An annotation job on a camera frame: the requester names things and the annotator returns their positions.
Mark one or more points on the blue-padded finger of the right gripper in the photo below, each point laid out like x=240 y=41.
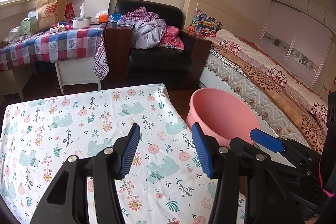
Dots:
x=266 y=140

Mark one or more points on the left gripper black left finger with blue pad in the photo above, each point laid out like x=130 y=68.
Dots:
x=65 y=200

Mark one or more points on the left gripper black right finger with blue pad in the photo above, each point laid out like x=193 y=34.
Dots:
x=267 y=199

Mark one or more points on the bed with patterned quilt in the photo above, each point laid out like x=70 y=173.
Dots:
x=291 y=109

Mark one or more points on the pink plastic basin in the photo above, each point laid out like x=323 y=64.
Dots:
x=221 y=115

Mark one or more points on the floral bear tablecloth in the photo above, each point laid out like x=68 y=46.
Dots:
x=165 y=183

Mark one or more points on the pink sliding wardrobe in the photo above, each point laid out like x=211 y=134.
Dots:
x=297 y=33

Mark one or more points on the beige wooden headboard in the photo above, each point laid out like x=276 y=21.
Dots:
x=232 y=20

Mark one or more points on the black leather armchair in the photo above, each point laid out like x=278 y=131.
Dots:
x=177 y=69

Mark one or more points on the colourful cartoon pillow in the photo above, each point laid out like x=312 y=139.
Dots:
x=203 y=25

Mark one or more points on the pile of clothes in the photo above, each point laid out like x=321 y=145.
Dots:
x=149 y=30

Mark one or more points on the plaid tablecloth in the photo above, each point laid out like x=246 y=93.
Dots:
x=59 y=46

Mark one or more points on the dark wooden side cabinet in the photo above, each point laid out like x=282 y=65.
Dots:
x=117 y=46

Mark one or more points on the green house-shaped box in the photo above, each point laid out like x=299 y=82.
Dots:
x=29 y=26

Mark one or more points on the white round tub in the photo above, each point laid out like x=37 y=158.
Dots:
x=81 y=22

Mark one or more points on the orange tissue box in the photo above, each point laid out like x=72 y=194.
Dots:
x=101 y=17

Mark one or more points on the red paper sign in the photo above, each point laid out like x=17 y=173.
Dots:
x=69 y=13

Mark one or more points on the brown New Balance paper bag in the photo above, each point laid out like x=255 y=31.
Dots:
x=50 y=12

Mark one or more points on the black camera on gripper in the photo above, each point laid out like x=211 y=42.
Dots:
x=327 y=161

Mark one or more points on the white table frame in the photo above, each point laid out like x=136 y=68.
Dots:
x=69 y=72

